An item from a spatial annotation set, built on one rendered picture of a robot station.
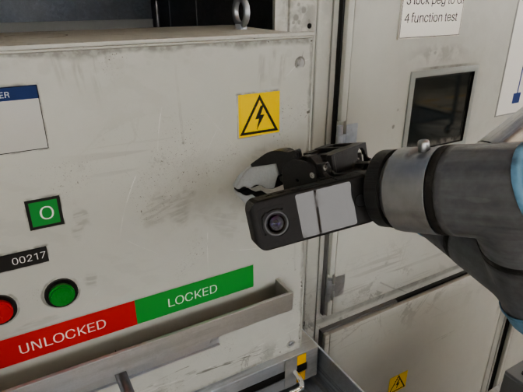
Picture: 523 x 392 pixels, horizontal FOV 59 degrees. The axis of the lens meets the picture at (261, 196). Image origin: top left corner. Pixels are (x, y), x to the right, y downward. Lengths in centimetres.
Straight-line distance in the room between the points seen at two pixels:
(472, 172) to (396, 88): 50
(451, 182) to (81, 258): 38
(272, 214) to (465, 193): 15
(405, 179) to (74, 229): 33
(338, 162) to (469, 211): 15
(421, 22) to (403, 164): 50
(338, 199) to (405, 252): 62
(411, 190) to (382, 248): 59
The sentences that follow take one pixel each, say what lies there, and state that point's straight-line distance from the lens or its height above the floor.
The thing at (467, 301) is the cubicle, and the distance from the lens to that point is 132.
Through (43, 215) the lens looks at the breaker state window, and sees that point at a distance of 51.
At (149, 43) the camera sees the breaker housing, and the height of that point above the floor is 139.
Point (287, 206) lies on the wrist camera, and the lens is 40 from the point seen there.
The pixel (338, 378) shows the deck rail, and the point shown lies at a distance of 77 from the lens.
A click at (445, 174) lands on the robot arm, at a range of 38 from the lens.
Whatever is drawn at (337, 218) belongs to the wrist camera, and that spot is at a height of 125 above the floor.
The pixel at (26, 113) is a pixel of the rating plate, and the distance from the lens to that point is 48.
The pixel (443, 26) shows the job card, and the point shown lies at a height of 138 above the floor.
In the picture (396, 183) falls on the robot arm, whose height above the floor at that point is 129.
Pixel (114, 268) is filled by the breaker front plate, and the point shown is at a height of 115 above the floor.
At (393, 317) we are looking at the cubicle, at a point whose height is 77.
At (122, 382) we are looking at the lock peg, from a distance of 60.
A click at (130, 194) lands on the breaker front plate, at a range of 52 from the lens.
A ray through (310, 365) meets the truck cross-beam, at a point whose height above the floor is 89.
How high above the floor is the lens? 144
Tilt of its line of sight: 24 degrees down
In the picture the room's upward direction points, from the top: straight up
